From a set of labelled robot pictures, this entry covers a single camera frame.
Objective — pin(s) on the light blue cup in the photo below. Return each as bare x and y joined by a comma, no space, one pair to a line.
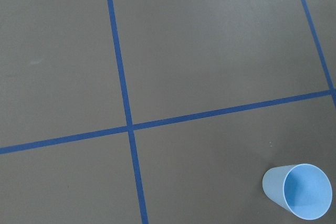
303,189

